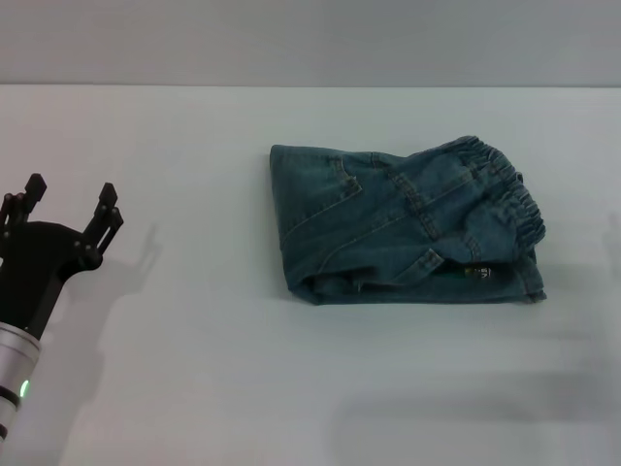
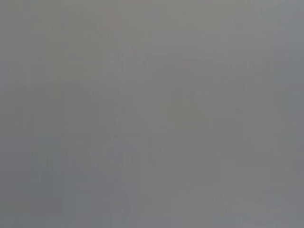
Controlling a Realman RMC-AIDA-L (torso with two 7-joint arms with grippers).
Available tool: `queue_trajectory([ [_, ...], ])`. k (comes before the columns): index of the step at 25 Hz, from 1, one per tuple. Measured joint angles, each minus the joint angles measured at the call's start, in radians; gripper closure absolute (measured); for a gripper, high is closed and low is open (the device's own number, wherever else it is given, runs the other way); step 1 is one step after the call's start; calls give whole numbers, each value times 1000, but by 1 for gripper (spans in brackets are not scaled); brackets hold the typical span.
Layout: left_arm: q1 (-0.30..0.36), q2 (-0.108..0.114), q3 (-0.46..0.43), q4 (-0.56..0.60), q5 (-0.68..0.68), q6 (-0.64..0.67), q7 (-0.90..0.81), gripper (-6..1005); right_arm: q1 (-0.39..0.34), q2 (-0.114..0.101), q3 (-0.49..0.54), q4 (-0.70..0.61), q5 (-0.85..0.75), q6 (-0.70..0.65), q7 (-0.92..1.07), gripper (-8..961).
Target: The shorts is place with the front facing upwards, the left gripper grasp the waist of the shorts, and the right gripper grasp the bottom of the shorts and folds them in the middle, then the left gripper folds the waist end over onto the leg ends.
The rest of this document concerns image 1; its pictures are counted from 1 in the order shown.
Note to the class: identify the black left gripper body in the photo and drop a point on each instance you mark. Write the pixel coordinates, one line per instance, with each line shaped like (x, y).
(34, 272)

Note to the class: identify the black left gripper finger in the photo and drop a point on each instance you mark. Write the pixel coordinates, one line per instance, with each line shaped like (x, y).
(22, 201)
(104, 221)

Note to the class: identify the blue denim shorts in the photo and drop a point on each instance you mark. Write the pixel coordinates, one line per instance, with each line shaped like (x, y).
(398, 228)

